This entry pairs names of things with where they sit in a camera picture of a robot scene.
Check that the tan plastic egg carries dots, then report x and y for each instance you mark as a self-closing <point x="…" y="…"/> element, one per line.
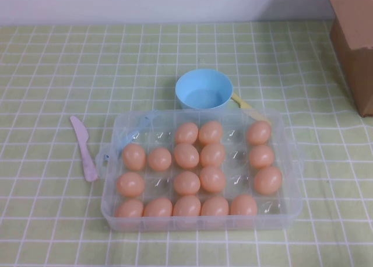
<point x="159" y="159"/>
<point x="214" y="206"/>
<point x="186" y="155"/>
<point x="187" y="183"/>
<point x="261" y="156"/>
<point x="212" y="179"/>
<point x="157" y="207"/>
<point x="134" y="157"/>
<point x="130" y="184"/>
<point x="186" y="133"/>
<point x="129" y="208"/>
<point x="210" y="132"/>
<point x="244" y="205"/>
<point x="268" y="180"/>
<point x="186" y="205"/>
<point x="212" y="154"/>
<point x="259" y="133"/>

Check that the clear plastic egg box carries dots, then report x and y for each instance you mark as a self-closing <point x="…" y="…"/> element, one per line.
<point x="204" y="224"/>

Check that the brown cardboard box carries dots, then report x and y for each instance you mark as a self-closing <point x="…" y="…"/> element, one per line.
<point x="355" y="60"/>

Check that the light blue plastic bowl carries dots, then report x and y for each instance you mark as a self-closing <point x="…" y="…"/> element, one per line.
<point x="204" y="86"/>

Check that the yellow plastic knife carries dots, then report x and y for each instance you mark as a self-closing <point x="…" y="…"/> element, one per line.
<point x="242" y="103"/>

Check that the pink plastic knife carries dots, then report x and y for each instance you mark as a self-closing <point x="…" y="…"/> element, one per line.
<point x="84" y="150"/>

